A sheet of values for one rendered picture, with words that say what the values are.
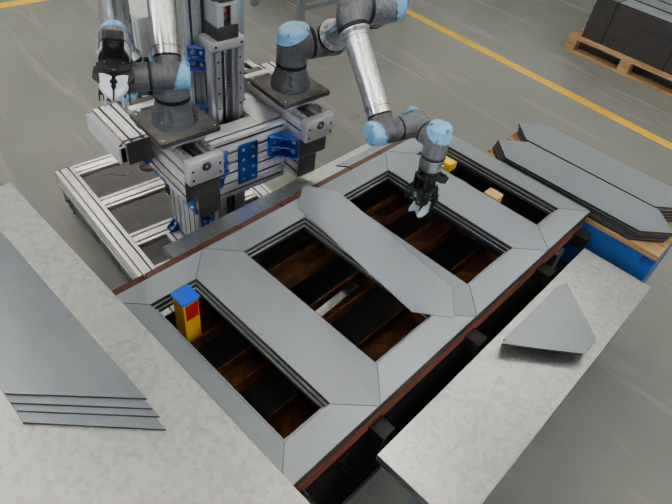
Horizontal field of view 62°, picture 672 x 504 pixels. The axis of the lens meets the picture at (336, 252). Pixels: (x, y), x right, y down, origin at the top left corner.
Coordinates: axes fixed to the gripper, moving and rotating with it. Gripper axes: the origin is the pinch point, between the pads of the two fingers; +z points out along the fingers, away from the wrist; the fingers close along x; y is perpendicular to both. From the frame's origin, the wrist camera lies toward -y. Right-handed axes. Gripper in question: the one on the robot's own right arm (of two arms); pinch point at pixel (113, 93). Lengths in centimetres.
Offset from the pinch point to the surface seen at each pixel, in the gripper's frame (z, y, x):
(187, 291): 10, 55, -17
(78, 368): 44, 39, 8
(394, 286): 15, 51, -79
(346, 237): -9, 52, -70
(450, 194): -26, 47, -115
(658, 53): -254, 70, -436
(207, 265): -3, 58, -25
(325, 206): -25, 53, -67
